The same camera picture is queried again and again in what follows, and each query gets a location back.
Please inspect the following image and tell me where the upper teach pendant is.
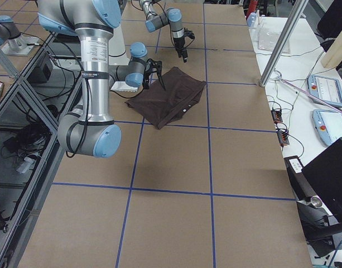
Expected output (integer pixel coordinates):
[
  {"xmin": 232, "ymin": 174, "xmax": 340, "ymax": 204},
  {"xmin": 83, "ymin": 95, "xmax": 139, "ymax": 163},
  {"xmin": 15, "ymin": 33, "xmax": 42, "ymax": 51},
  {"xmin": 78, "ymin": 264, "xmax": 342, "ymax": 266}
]
[{"xmin": 307, "ymin": 75, "xmax": 342, "ymax": 108}]

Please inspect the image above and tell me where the lower teach pendant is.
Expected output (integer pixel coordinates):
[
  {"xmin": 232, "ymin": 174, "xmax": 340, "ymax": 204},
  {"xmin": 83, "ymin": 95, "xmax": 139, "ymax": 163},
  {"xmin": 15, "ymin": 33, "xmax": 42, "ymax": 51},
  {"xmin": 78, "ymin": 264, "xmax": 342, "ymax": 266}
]
[{"xmin": 312, "ymin": 109, "xmax": 342, "ymax": 146}]

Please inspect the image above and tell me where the red fire extinguisher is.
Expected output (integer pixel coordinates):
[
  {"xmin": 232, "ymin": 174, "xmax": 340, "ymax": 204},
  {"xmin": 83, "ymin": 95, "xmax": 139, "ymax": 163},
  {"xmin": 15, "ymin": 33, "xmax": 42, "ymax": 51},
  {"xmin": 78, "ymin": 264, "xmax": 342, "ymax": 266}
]
[{"xmin": 248, "ymin": 0, "xmax": 258, "ymax": 13}]

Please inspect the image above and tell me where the clear plastic tray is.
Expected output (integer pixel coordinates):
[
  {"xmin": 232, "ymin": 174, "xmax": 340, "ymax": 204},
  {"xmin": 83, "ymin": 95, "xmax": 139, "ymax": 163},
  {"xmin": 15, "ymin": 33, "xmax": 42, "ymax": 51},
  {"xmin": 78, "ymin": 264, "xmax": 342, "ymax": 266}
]
[{"xmin": 251, "ymin": 23, "xmax": 283, "ymax": 55}]

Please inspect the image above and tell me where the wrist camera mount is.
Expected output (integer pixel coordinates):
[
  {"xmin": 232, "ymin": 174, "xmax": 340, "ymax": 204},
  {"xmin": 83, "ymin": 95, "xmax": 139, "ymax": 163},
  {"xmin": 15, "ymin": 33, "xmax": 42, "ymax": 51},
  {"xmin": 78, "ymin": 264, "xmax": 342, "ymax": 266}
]
[
  {"xmin": 144, "ymin": 59, "xmax": 166, "ymax": 90},
  {"xmin": 184, "ymin": 27, "xmax": 195, "ymax": 40}
]

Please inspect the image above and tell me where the aluminium extrusion post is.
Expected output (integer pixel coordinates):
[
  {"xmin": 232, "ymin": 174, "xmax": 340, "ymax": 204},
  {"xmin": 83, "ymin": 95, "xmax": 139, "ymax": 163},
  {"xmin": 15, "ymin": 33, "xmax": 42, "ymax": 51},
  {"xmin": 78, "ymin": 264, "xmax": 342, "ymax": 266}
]
[{"xmin": 259, "ymin": 0, "xmax": 309, "ymax": 87}]

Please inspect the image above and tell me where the upper relay module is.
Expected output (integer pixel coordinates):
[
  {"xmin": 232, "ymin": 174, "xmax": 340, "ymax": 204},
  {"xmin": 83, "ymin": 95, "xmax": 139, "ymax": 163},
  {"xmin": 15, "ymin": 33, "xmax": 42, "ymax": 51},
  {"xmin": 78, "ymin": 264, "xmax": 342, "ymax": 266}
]
[{"xmin": 271, "ymin": 109, "xmax": 283, "ymax": 124}]

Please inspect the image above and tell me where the aluminium frame table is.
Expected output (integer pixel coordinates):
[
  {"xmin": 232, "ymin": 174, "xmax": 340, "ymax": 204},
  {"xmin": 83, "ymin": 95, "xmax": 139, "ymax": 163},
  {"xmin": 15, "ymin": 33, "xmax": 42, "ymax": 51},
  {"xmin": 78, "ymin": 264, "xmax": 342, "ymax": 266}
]
[{"xmin": 0, "ymin": 35, "xmax": 81, "ymax": 267}]

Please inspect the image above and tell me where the relay module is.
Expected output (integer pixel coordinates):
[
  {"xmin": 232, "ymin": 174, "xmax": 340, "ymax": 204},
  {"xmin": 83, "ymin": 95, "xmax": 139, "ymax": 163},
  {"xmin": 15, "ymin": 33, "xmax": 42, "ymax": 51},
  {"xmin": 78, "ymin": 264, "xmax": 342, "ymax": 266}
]
[
  {"xmin": 271, "ymin": 109, "xmax": 283, "ymax": 124},
  {"xmin": 277, "ymin": 129, "xmax": 290, "ymax": 147}
]

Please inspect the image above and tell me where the teach pendant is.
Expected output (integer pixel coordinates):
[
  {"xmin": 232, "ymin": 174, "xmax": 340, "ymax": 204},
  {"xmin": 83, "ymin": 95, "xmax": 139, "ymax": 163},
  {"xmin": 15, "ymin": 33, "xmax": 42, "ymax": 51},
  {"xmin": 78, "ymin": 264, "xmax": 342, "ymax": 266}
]
[
  {"xmin": 312, "ymin": 109, "xmax": 342, "ymax": 146},
  {"xmin": 307, "ymin": 75, "xmax": 342, "ymax": 108}
]

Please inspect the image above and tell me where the lower relay module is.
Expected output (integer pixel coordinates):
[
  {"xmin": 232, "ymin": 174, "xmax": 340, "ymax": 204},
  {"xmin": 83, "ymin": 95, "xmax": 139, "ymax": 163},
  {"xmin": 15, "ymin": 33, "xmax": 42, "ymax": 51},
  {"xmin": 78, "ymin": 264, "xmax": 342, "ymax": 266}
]
[{"xmin": 277, "ymin": 129, "xmax": 290, "ymax": 147}]

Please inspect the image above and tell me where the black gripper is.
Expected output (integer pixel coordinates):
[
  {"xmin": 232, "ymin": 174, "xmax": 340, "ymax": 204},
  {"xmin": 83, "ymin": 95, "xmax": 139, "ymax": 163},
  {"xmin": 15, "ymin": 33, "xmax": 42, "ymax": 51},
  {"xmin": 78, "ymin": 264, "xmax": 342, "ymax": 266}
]
[
  {"xmin": 173, "ymin": 37, "xmax": 188, "ymax": 63},
  {"xmin": 142, "ymin": 73, "xmax": 150, "ymax": 90}
]

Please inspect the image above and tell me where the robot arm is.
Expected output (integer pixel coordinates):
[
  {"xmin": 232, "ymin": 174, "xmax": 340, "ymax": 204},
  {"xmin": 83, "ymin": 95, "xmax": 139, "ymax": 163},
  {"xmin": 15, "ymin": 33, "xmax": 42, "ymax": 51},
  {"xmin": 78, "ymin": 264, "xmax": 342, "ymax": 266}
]
[
  {"xmin": 138, "ymin": 1, "xmax": 195, "ymax": 63},
  {"xmin": 38, "ymin": 1, "xmax": 147, "ymax": 158}
]

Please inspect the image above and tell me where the black monitor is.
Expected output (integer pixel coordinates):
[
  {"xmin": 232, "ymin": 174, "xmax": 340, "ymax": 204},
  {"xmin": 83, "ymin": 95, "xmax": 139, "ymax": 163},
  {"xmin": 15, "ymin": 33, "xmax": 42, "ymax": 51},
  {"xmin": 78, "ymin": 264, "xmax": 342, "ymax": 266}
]
[{"xmin": 302, "ymin": 138, "xmax": 342, "ymax": 222}]

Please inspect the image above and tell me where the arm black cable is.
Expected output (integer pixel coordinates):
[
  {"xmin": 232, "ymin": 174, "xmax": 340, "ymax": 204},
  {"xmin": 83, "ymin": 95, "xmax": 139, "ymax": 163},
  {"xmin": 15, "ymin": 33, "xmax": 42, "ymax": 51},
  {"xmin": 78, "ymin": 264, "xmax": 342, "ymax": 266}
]
[
  {"xmin": 156, "ymin": 2, "xmax": 196, "ymax": 50},
  {"xmin": 65, "ymin": 57, "xmax": 166, "ymax": 159}
]

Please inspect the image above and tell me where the wooden board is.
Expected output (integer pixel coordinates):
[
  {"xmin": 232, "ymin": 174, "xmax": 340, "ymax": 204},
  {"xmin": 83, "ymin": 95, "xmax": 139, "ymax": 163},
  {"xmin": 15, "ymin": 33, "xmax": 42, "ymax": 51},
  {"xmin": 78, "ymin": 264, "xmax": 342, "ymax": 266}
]
[{"xmin": 321, "ymin": 30, "xmax": 342, "ymax": 69}]

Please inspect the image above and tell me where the black camera stand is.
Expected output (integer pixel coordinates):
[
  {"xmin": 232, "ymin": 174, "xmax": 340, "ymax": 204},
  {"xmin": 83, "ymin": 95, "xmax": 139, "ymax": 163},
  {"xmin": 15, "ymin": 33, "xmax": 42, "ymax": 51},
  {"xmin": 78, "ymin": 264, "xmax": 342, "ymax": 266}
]
[{"xmin": 296, "ymin": 201, "xmax": 342, "ymax": 257}]

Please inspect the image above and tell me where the dark brown t-shirt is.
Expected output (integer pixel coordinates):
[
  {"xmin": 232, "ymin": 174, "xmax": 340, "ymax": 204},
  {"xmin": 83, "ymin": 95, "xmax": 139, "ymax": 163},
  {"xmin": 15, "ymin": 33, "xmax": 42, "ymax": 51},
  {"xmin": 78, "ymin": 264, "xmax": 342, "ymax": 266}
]
[{"xmin": 126, "ymin": 67, "xmax": 206, "ymax": 130}]

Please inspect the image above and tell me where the black box with label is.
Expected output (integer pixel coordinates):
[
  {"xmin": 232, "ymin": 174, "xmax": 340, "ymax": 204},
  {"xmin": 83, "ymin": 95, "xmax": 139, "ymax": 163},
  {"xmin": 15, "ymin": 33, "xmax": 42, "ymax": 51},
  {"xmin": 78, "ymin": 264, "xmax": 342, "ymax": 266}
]
[{"xmin": 284, "ymin": 156, "xmax": 317, "ymax": 200}]

